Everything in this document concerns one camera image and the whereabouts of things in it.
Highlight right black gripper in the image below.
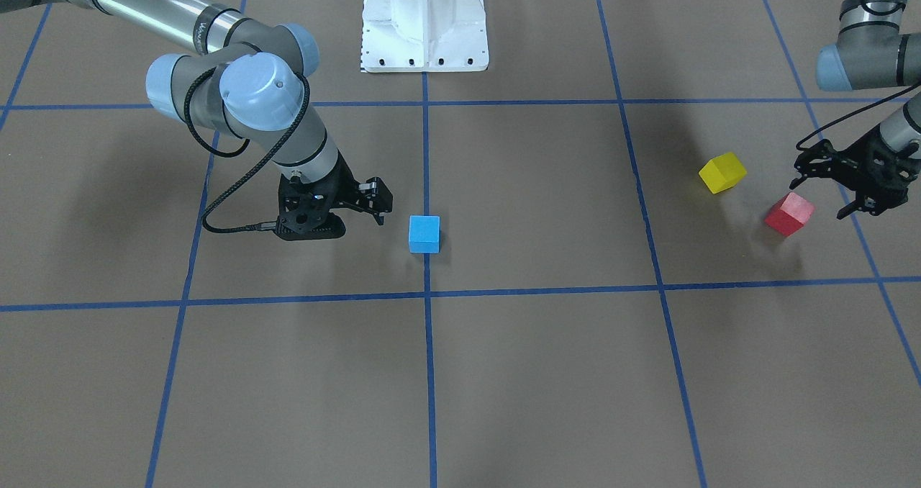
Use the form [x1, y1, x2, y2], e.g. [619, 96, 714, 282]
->
[274, 159, 394, 241]

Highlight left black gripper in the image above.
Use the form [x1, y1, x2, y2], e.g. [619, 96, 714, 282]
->
[789, 130, 920, 220]

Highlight red wooden block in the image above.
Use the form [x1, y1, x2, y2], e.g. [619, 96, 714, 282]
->
[763, 191, 816, 238]

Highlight blue wooden block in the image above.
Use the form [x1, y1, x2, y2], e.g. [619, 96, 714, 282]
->
[408, 215, 440, 254]

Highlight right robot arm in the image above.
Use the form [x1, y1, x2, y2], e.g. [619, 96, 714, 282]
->
[2, 0, 394, 241]

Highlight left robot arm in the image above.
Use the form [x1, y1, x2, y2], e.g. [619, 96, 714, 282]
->
[790, 0, 920, 219]

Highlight yellow wooden block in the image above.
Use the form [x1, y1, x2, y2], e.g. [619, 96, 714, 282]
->
[698, 151, 748, 195]

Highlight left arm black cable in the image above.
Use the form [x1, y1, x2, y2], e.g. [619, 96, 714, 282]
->
[795, 89, 921, 152]

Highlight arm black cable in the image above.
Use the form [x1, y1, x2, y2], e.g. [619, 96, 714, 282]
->
[183, 65, 312, 234]
[795, 89, 921, 152]

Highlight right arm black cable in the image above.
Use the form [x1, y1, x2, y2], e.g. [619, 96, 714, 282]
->
[183, 65, 312, 234]

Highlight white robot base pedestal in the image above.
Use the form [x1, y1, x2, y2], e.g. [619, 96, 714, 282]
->
[360, 0, 490, 73]

